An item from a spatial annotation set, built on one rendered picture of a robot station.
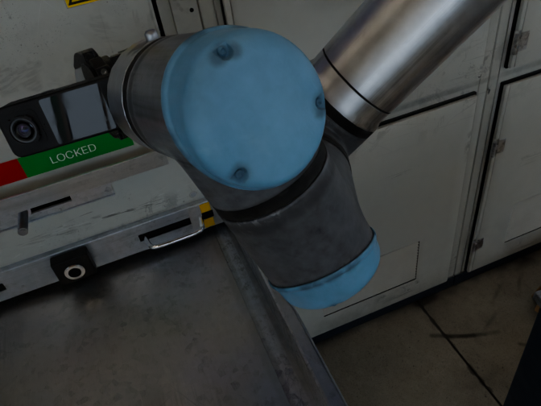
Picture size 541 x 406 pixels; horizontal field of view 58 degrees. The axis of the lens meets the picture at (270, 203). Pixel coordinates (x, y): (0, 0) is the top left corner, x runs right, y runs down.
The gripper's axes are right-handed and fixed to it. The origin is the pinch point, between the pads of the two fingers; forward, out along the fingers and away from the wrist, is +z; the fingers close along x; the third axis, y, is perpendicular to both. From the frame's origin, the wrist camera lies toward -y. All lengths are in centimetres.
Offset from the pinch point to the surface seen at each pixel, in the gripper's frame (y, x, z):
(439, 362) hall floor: 70, -119, 26
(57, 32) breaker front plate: 1.9, 6.6, 10.0
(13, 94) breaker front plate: -6.1, 1.2, 13.8
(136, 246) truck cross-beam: 0.5, -29.6, 19.7
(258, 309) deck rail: 9.9, -38.9, -1.9
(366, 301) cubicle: 63, -99, 45
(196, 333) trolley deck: 0.2, -38.5, 1.2
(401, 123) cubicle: 71, -37, 25
